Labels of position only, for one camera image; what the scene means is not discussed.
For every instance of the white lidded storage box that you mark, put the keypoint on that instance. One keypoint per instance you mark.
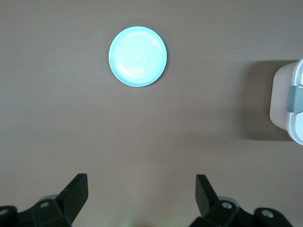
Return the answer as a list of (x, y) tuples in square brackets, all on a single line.
[(280, 99)]

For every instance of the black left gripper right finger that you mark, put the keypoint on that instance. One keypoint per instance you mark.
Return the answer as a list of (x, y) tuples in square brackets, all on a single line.
[(220, 212)]

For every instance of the light blue round plate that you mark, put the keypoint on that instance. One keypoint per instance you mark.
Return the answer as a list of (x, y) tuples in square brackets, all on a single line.
[(137, 56)]

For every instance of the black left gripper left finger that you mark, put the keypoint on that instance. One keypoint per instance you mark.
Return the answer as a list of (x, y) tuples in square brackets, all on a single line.
[(61, 208)]

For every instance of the grey box latch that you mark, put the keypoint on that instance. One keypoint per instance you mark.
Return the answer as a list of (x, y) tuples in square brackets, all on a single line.
[(294, 99)]

